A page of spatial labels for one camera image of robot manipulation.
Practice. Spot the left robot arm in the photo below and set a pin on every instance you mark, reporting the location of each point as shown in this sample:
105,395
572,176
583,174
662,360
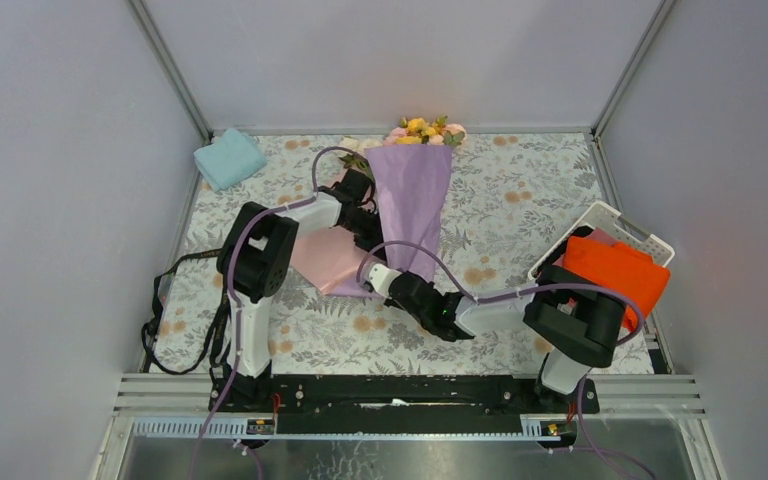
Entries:
254,261

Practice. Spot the pink purple wrapping paper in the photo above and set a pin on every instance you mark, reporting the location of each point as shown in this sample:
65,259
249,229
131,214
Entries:
411,182

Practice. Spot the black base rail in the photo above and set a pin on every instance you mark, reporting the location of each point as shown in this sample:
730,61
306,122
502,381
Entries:
389,404

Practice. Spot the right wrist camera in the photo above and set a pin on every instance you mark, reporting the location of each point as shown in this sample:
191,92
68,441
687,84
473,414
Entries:
378,279

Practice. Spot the white fake flower stem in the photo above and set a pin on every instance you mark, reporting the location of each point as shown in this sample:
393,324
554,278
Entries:
354,156

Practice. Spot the pink cloth in basket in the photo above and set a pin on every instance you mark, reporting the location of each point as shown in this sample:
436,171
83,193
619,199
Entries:
602,237

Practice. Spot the black ribbon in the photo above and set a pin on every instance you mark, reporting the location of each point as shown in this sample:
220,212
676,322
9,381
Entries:
189,314

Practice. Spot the light blue folded towel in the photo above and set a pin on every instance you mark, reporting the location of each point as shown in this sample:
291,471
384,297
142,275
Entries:
232,158

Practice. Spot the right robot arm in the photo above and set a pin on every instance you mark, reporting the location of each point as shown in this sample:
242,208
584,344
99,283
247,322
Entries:
579,319

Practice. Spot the white plastic basket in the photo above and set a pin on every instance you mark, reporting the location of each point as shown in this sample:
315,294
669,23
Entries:
616,225

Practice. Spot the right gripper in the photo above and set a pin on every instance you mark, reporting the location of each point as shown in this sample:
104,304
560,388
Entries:
390,301

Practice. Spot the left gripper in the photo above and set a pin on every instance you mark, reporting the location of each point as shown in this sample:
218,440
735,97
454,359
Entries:
374,239

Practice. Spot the floral tablecloth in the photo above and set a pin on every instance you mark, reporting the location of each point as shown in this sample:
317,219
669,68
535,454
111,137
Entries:
510,198

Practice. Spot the orange cloth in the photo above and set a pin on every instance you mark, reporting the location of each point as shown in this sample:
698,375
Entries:
619,267

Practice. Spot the yellow fake flower stem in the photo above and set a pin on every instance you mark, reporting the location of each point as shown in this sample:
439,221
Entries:
418,130

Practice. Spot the pink fake flower stem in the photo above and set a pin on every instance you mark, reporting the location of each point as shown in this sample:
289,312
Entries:
454,136

